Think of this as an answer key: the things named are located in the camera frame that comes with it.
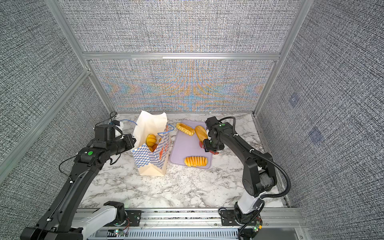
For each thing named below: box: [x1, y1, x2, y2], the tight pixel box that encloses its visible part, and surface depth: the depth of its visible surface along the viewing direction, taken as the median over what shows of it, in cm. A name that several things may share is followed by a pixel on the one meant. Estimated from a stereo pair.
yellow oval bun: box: [149, 143, 158, 153], surface depth 69 cm
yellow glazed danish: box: [176, 122, 196, 136], surface depth 106 cm
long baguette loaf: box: [195, 125, 209, 143], surface depth 105 cm
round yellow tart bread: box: [146, 133, 157, 147], surface depth 99 cm
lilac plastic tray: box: [170, 120, 213, 169], surface depth 103 cm
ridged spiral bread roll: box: [184, 156, 208, 167], surface depth 91 cm
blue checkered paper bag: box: [132, 110, 175, 177], surface depth 84 cm
